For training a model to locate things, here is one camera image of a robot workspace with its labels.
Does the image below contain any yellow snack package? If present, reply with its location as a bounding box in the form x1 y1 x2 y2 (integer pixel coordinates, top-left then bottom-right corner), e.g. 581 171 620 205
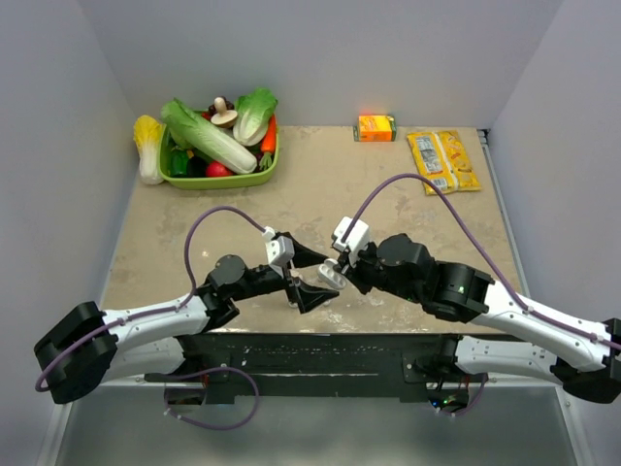
407 130 482 194

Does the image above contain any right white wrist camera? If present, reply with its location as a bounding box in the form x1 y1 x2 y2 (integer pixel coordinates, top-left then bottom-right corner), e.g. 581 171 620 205
332 216 371 266

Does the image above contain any orange green small box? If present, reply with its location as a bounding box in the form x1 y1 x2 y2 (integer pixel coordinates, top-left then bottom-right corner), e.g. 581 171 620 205
353 115 397 143

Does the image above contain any green pepper toy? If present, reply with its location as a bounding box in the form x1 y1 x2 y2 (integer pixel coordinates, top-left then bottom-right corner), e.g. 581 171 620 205
170 149 190 178

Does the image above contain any orange carrot toy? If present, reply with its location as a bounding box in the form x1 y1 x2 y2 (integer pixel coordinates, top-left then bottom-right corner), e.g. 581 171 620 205
259 115 277 171

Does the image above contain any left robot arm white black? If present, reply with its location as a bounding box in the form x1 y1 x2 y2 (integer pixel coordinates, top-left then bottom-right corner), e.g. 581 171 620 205
34 233 345 405

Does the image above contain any small green cabbage toy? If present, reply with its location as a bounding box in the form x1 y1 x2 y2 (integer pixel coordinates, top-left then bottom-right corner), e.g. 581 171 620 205
233 87 278 147

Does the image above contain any dark eggplant toy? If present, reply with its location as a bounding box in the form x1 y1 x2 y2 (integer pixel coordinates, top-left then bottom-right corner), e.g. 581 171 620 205
186 155 208 179

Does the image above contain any green plastic basket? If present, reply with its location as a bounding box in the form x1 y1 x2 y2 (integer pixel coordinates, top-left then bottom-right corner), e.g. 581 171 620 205
158 124 279 190

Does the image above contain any white oval charging case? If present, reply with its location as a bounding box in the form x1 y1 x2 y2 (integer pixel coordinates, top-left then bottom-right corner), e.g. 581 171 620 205
317 258 346 290

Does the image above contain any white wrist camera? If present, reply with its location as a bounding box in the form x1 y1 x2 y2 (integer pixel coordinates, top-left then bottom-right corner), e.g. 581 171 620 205
262 227 295 267
332 216 371 266

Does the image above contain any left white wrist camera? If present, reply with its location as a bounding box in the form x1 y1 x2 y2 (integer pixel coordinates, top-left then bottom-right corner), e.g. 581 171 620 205
262 227 295 267

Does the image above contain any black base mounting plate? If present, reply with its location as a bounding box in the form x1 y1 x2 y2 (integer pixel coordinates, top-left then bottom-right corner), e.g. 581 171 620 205
139 332 467 403

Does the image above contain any yellow cabbage toy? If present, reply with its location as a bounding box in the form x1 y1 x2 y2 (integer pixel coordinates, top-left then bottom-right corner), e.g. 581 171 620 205
133 115 164 185

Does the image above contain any red tomato toy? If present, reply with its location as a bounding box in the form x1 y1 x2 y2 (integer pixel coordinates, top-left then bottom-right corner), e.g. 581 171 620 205
205 161 235 178

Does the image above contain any beige mushroom toy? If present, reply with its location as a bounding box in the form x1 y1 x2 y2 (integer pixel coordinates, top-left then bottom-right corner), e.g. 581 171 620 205
211 97 238 128

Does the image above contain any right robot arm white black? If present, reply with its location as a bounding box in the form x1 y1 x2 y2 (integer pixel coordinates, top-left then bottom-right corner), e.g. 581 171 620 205
332 233 620 404

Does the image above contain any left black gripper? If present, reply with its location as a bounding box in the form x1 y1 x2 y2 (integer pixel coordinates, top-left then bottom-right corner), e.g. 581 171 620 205
231 233 338 312

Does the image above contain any large napa cabbage toy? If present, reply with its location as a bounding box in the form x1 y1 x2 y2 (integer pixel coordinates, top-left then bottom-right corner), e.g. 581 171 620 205
160 98 257 175

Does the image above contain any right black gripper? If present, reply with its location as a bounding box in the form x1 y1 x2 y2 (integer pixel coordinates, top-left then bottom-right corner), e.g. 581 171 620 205
335 239 424 302

